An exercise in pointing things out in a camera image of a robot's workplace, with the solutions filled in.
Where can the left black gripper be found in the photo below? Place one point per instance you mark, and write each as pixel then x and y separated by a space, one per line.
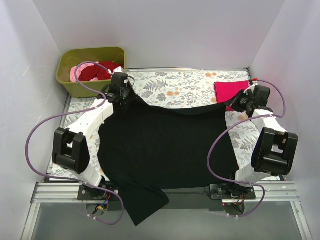
pixel 122 100

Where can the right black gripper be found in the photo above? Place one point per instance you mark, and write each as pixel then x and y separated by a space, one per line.
pixel 238 102

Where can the black t shirt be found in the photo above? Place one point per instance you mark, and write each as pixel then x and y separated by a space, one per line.
pixel 145 150

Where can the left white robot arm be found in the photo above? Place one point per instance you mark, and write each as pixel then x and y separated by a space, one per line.
pixel 70 147

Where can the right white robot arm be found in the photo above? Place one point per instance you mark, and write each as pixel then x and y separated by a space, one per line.
pixel 275 149

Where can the dark red garment in bin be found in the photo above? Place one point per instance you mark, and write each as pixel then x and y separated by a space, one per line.
pixel 92 72

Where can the folded magenta t shirt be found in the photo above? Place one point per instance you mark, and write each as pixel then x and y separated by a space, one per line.
pixel 225 91

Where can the pink garment in bin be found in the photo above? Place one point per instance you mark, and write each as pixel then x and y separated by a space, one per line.
pixel 78 71

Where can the floral patterned table mat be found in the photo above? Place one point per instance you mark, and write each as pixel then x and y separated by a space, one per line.
pixel 177 90

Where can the olive green plastic bin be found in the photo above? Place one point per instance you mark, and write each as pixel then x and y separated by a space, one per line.
pixel 74 57

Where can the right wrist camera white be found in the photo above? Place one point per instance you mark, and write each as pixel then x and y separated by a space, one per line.
pixel 252 83

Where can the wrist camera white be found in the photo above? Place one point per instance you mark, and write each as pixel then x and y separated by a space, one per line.
pixel 118 70
pixel 252 83

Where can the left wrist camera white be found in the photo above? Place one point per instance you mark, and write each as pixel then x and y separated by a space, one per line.
pixel 118 70

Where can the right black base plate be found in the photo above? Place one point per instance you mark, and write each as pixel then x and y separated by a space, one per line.
pixel 230 191

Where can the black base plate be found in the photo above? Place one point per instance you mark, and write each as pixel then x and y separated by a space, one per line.
pixel 100 193
pixel 230 191

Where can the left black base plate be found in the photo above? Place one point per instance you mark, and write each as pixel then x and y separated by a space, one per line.
pixel 100 193

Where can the aluminium frame rail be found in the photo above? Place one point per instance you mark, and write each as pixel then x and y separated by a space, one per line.
pixel 71 192

